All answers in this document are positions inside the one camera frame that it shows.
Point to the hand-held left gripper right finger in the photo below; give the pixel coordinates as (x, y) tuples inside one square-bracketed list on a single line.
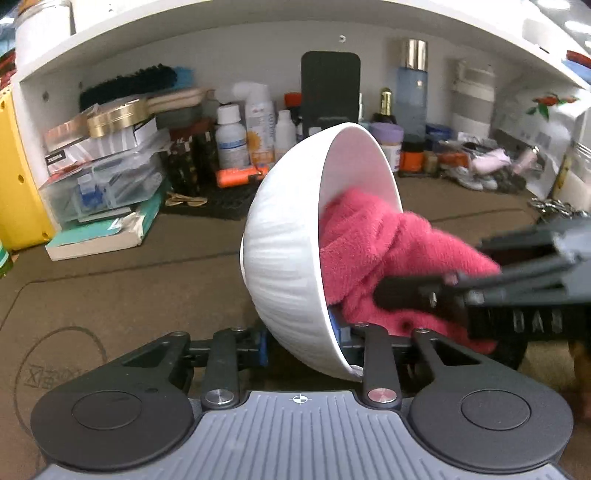
[(340, 331)]

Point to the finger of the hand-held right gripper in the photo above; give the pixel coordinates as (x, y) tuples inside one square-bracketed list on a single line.
[(517, 247), (406, 293)]

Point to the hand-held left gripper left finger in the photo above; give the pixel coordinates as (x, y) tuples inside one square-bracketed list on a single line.
[(264, 346)]

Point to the pink towel cloth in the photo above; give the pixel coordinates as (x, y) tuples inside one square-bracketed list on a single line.
[(383, 240)]

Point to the white bowl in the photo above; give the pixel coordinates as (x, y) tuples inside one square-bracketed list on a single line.
[(286, 258)]

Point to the pink plastic toy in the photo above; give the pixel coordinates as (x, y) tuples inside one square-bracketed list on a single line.
[(491, 161)]

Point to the white fruit print bag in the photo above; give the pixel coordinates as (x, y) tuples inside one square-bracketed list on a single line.
[(545, 134)]

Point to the white beige tumbler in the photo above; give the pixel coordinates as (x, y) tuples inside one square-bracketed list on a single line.
[(473, 101)]

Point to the purple lid jar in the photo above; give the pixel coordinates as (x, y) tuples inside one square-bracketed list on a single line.
[(388, 138)]

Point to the beige hair clip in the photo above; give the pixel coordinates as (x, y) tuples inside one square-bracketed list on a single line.
[(184, 201)]

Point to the orange tube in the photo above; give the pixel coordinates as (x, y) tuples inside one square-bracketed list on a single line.
[(240, 176)]

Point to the dark bottle gold cap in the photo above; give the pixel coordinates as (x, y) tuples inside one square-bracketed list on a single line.
[(385, 110)]

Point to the blue glass bottle gold cap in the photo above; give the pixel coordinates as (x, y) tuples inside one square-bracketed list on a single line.
[(411, 97)]

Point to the teal paperback book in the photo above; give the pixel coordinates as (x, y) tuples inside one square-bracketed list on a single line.
[(101, 235)]

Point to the small white bottle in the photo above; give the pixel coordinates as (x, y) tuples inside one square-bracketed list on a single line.
[(285, 136)]

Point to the dark patterned box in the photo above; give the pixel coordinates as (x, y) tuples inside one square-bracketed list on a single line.
[(191, 157)]

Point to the white medicine bottle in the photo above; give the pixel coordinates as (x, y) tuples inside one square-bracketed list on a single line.
[(232, 143)]

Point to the white sunflower spray can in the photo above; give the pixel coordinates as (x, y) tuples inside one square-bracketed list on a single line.
[(261, 129)]

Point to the black phone stand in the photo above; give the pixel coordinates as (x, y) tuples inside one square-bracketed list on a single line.
[(330, 87)]

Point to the red cap bottle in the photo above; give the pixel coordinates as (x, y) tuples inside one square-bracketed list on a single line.
[(292, 104)]

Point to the clear plastic storage box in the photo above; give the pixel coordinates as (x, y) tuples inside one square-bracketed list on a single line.
[(106, 189)]

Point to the white striped cardboard box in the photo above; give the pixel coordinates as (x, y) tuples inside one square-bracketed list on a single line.
[(115, 143)]

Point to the white plastic nozzle cap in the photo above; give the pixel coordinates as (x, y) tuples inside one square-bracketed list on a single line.
[(244, 92)]

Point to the beige wooden brush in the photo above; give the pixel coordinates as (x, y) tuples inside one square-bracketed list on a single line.
[(180, 99)]

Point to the gold round tin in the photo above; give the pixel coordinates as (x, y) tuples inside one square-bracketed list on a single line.
[(117, 119)]

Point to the green label glass bottle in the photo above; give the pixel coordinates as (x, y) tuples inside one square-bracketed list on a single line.
[(5, 261)]

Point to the blue sponge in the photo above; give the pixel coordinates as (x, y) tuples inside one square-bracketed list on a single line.
[(183, 77)]

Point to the black bristle brush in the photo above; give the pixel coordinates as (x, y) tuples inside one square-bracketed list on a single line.
[(129, 85)]

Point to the yellow plastic bin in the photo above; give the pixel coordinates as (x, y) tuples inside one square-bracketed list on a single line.
[(18, 184)]

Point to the white shelf unit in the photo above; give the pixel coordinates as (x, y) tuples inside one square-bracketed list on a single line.
[(231, 27)]

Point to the white jar orange lid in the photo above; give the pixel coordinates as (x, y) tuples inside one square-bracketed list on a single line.
[(44, 37)]

